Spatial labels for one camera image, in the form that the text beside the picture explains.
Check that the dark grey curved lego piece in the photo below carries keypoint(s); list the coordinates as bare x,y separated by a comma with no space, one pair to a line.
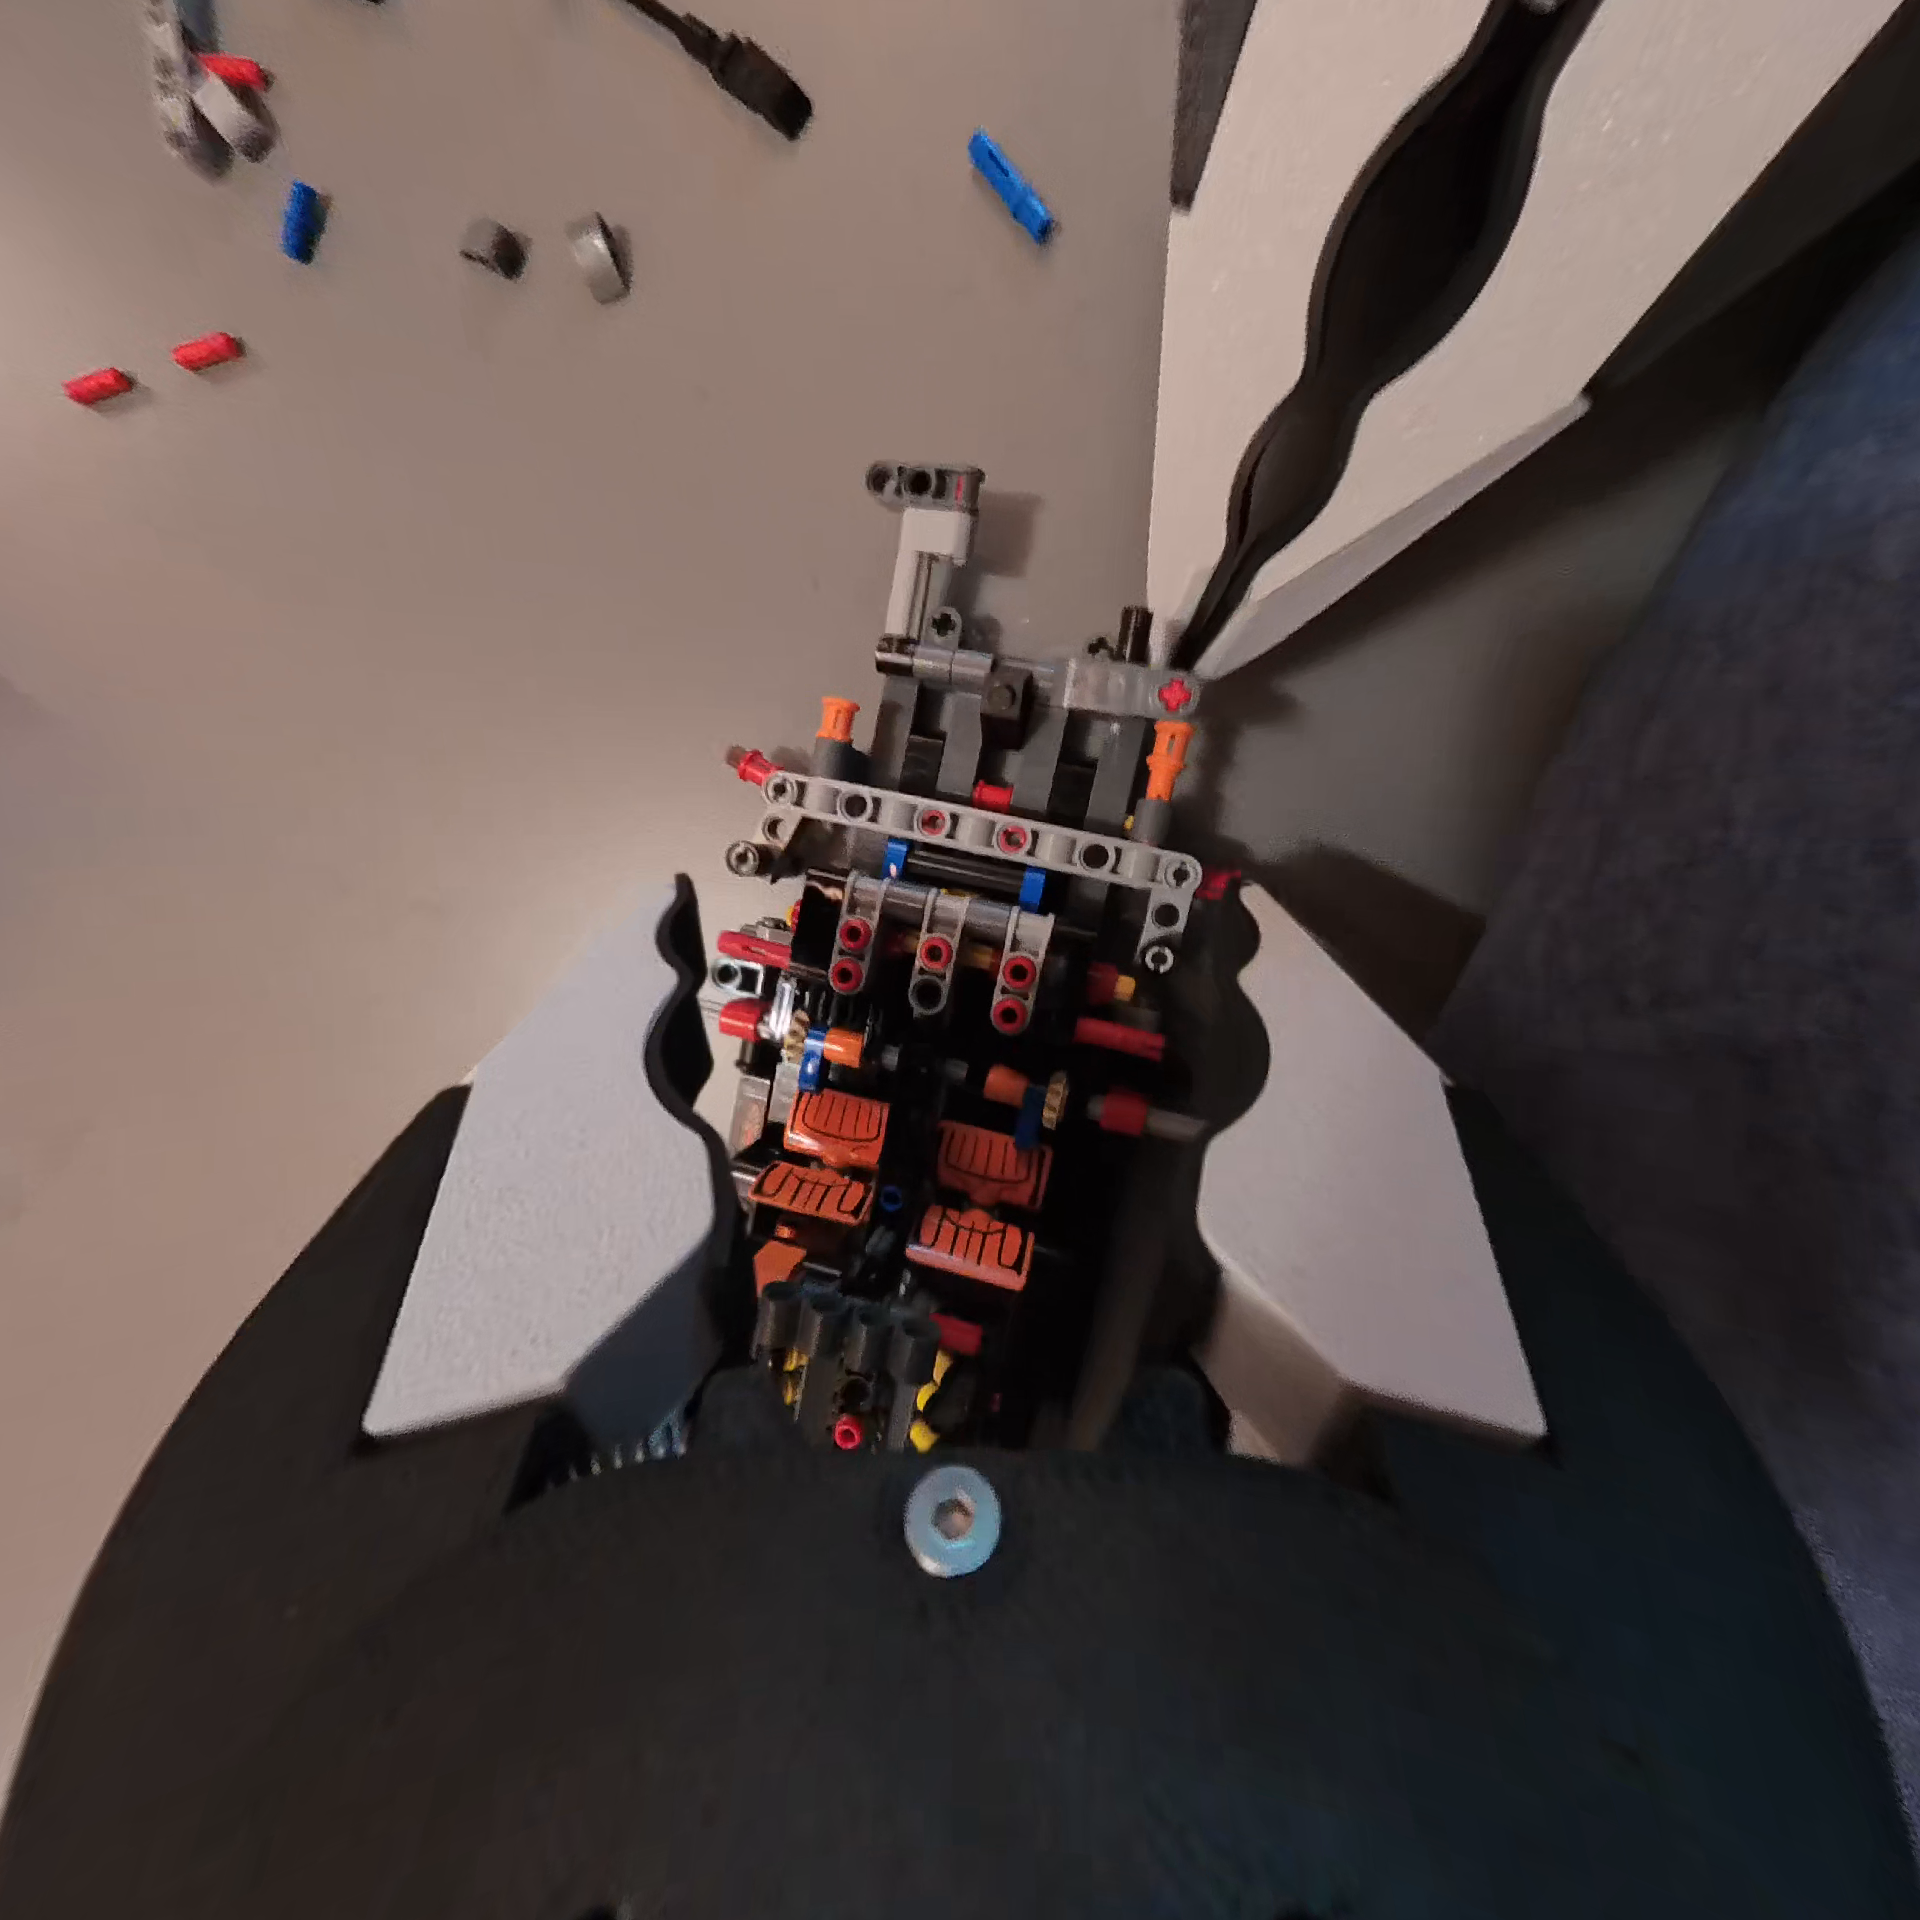
492,248

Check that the black lego shaft piece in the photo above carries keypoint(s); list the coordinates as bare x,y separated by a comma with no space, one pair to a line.
733,67

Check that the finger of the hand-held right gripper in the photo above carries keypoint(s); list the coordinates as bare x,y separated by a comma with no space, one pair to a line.
1620,224
1244,224

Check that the multicoloured lego model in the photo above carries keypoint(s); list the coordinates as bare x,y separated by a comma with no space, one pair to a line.
960,973

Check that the short thick blue lego pin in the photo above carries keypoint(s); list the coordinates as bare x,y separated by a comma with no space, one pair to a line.
302,220

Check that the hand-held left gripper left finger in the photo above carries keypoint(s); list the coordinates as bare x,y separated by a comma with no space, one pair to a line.
555,1201

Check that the light grey curved lego piece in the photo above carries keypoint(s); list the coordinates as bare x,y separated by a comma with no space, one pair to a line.
598,255

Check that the grey lego liftarm orange pin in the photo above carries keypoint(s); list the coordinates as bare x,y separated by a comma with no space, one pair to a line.
1165,756

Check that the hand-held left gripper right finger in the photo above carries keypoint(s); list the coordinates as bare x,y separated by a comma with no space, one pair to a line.
1348,1215

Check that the small grey lego piece red pin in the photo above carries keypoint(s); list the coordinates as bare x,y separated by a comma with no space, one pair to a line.
234,105

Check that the person's blue sweater torso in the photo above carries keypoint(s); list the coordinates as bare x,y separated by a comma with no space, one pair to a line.
1724,900

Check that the long blue lego pin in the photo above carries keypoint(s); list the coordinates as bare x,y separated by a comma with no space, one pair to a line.
1010,185

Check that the long light grey lego beam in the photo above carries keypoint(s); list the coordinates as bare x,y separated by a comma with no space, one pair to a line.
172,76

